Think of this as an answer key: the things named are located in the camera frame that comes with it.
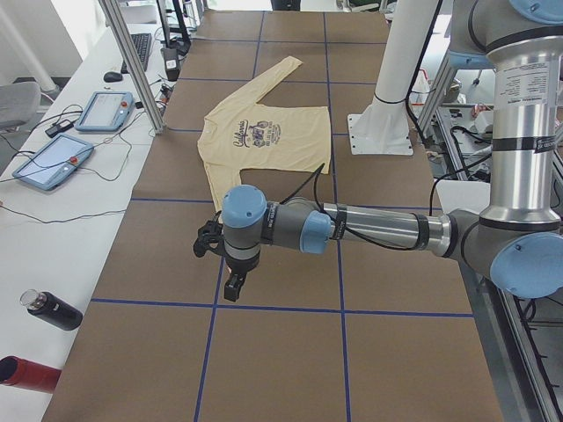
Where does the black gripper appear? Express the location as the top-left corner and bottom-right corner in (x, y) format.
(223, 254), (260, 302)

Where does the cream long sleeve shirt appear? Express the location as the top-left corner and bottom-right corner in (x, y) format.
(197, 56), (331, 211)

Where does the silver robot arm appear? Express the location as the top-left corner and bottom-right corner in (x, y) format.
(220, 1), (562, 301)

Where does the black water bottle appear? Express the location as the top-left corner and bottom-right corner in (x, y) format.
(19, 289), (83, 331)

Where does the far blue teach pendant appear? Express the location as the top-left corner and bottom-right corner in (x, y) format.
(74, 91), (135, 133)

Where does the blue teach pendant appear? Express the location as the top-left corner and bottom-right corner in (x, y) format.
(12, 134), (94, 191)
(74, 91), (135, 133)

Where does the near blue teach pendant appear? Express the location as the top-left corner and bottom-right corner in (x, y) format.
(12, 134), (94, 191)

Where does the red water bottle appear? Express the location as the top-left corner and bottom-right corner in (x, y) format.
(1, 356), (62, 394)

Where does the black computer mouse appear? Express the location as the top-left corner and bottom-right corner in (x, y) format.
(103, 71), (123, 84)

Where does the black keyboard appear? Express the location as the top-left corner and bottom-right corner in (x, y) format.
(130, 33), (152, 71)

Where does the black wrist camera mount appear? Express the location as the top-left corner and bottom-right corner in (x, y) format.
(193, 220), (226, 258)

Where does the white central pedestal column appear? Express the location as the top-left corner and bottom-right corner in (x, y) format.
(347, 0), (446, 156)

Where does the aluminium frame post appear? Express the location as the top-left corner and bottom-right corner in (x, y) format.
(99, 0), (165, 135)

